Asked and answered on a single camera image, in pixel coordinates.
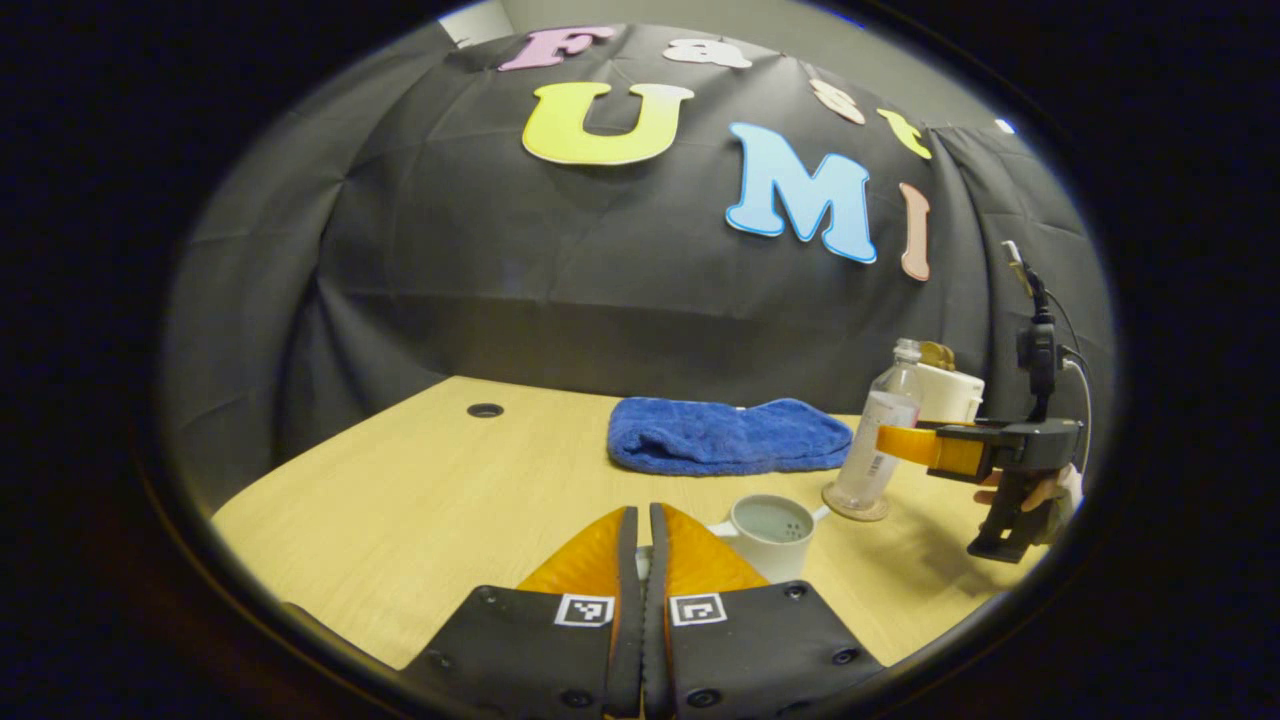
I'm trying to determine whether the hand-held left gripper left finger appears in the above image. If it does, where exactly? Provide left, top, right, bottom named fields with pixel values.
left=400, top=505, right=641, bottom=719

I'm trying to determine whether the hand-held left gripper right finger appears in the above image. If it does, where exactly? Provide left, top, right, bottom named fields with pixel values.
left=643, top=500, right=886, bottom=719

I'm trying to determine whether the clear plastic water bottle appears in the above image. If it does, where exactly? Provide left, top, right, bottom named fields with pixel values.
left=830, top=338, right=923, bottom=513

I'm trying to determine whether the round brown coaster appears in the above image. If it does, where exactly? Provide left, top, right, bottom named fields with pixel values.
left=822, top=482, right=891, bottom=523

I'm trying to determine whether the white teacup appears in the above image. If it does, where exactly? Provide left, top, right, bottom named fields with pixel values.
left=708, top=494, right=831, bottom=584

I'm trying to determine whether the white toaster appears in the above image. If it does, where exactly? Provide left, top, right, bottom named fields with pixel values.
left=915, top=362, right=986, bottom=424

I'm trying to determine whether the blue towel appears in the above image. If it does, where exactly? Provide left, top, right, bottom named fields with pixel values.
left=608, top=397, right=854, bottom=477

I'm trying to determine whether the black backdrop cloth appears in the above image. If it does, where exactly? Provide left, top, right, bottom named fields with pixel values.
left=165, top=25, right=1116, bottom=501

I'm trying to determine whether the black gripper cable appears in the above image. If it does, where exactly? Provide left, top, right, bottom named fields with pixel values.
left=1045, top=290, right=1093, bottom=471

